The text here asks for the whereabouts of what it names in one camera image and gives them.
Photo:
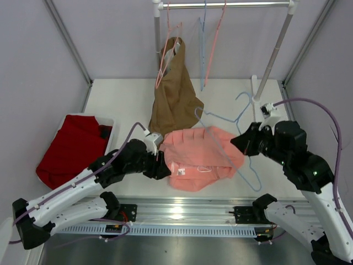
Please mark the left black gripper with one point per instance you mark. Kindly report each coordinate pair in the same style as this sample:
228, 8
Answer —
159, 169

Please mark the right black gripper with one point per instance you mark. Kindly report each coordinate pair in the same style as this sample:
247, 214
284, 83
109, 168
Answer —
251, 141

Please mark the pink pleated skirt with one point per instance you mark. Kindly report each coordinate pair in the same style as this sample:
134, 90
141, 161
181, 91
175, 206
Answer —
194, 159

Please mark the blue wire hanger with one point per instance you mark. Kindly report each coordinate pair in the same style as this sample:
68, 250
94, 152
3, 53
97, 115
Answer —
236, 122
202, 46

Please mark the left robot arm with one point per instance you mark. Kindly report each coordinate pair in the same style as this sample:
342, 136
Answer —
84, 197

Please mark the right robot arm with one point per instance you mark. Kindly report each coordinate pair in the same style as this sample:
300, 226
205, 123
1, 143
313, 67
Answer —
312, 176

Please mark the brown skirt on hanger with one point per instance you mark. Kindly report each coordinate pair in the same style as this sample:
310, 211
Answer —
175, 105

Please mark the pink hanger holding brown skirt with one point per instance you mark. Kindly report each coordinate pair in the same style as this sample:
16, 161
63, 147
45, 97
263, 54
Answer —
167, 55

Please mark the red garment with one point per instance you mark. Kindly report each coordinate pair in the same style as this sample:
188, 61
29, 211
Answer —
76, 145

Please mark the white metal clothes rack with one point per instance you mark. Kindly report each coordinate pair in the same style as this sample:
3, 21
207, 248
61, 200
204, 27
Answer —
257, 85

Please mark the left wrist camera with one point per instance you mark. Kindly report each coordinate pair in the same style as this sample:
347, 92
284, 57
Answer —
152, 141

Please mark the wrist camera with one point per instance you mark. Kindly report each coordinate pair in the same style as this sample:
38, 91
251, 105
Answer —
270, 114
152, 141

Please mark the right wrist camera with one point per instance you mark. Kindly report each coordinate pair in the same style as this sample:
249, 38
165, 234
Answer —
270, 114

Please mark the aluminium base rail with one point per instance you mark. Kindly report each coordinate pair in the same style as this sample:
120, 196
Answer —
185, 211

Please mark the slotted cable duct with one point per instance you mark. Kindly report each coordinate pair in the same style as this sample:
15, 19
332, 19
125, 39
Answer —
161, 230

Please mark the pink wire hanger middle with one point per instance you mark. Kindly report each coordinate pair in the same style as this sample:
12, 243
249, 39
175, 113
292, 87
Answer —
214, 45

